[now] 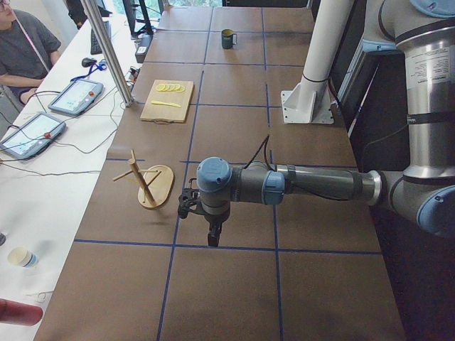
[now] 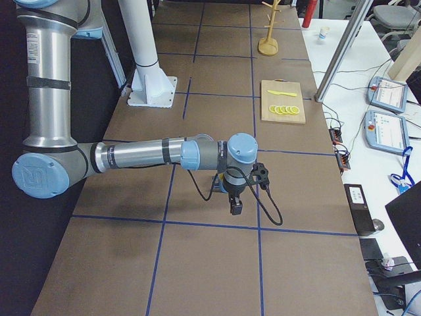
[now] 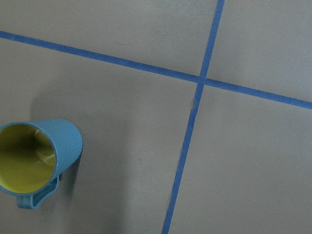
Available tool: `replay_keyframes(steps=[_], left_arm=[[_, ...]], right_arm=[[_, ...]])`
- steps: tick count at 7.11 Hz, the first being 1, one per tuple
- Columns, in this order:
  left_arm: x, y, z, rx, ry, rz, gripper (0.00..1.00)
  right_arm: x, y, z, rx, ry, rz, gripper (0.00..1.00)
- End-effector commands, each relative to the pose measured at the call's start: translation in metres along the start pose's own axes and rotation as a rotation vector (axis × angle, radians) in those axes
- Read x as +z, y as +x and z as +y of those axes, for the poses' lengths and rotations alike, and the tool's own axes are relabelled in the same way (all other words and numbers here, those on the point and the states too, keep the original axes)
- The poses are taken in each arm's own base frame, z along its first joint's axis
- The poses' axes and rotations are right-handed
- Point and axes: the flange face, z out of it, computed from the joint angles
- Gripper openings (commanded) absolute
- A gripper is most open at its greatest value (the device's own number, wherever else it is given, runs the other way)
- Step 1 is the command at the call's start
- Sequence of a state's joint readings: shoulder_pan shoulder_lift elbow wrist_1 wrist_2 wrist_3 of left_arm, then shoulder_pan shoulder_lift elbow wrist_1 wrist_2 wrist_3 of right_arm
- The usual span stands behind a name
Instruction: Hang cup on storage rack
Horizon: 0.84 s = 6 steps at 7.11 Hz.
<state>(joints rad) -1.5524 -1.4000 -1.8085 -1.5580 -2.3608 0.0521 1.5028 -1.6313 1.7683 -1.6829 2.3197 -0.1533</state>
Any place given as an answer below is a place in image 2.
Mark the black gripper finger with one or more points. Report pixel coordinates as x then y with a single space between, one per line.
236 205

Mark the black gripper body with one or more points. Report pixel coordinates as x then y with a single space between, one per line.
234 192

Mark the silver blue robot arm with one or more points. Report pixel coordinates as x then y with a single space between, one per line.
53 160

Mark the wooden cup storage rack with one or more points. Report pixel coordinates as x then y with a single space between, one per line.
268 46

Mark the white paper cup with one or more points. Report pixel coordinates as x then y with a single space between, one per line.
323 34

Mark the bamboo cutting board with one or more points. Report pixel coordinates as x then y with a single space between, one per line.
267 99

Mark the yellow plastic knife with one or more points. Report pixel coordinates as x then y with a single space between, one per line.
275 92

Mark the lower orange black adapter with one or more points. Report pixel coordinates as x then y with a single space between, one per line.
342 157

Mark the orange black adapter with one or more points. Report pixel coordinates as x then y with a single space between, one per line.
335 135
342 157

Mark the upper orange black adapter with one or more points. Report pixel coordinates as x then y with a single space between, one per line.
335 135

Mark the black box with label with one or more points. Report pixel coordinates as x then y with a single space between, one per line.
359 209

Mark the lower teach pendant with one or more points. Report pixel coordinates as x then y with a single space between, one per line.
386 132

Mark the teach pendant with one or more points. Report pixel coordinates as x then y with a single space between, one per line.
386 132
387 94

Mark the black monitor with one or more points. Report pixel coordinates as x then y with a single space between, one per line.
404 213

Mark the upper teach pendant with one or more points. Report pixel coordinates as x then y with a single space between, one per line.
387 94

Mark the wooden board leaning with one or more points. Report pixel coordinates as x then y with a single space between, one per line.
408 59

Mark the grey office chair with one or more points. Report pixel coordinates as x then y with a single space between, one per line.
400 22

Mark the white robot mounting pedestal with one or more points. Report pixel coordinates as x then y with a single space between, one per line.
151 87

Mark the aluminium frame post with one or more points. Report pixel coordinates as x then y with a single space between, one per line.
346 41

